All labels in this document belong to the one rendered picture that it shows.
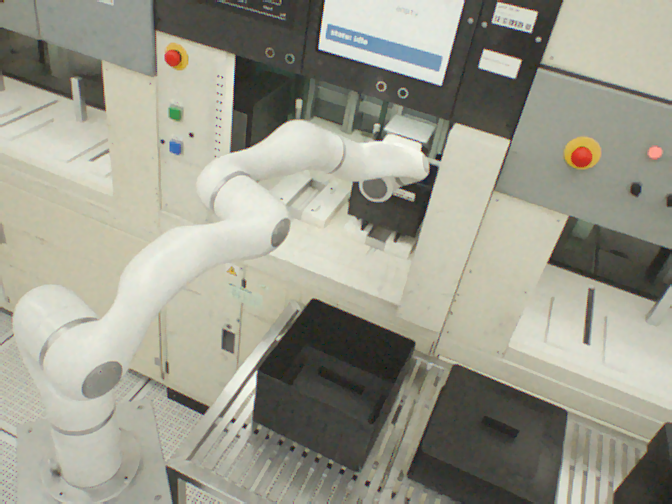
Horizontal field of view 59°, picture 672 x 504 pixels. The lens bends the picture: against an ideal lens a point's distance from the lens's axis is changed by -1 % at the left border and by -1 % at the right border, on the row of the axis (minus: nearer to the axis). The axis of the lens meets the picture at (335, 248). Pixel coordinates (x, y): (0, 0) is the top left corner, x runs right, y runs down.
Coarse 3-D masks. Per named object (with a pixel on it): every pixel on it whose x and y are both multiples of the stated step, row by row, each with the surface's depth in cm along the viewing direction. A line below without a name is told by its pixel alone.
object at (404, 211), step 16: (400, 128) 162; (416, 128) 163; (432, 128) 164; (432, 160) 166; (352, 192) 170; (400, 192) 164; (416, 192) 162; (352, 208) 174; (368, 208) 171; (384, 208) 169; (400, 208) 167; (416, 208) 165; (384, 224) 172; (400, 224) 170; (416, 224) 168
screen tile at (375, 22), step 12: (336, 0) 122; (372, 0) 119; (384, 0) 118; (336, 12) 123; (348, 12) 122; (360, 12) 121; (372, 12) 120; (384, 12) 119; (360, 24) 123; (372, 24) 122
